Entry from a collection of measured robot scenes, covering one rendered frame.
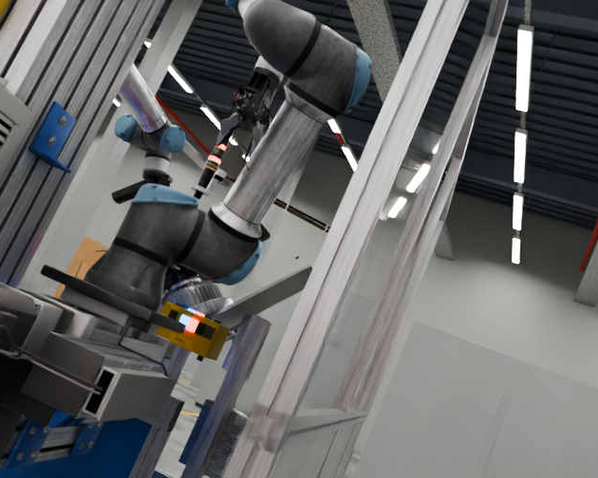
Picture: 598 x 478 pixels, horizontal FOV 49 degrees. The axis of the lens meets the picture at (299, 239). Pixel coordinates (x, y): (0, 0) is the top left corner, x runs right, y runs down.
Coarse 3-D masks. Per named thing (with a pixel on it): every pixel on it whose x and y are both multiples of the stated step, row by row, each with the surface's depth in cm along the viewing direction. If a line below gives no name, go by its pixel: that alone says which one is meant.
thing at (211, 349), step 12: (168, 312) 165; (180, 312) 165; (192, 312) 165; (216, 324) 163; (168, 336) 164; (180, 336) 163; (192, 336) 163; (216, 336) 163; (192, 348) 162; (204, 348) 162; (216, 348) 166
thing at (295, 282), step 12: (288, 276) 206; (300, 276) 211; (264, 288) 206; (276, 288) 211; (288, 288) 219; (300, 288) 227; (240, 300) 206; (252, 300) 210; (264, 300) 217; (276, 300) 226; (216, 312) 206; (228, 312) 210; (240, 312) 217; (252, 312) 226; (228, 324) 225; (168, 348) 216
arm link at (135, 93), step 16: (128, 80) 165; (128, 96) 168; (144, 96) 170; (144, 112) 172; (160, 112) 175; (144, 128) 176; (160, 128) 176; (176, 128) 178; (144, 144) 184; (160, 144) 178; (176, 144) 179
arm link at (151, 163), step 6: (150, 156) 193; (144, 162) 194; (150, 162) 193; (156, 162) 193; (162, 162) 194; (168, 162) 196; (144, 168) 193; (150, 168) 192; (156, 168) 192; (162, 168) 193; (168, 168) 196
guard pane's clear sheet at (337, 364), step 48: (480, 0) 112; (480, 48) 154; (432, 96) 97; (432, 144) 126; (384, 240) 108; (432, 240) 318; (384, 288) 147; (336, 336) 94; (384, 336) 225; (336, 384) 122
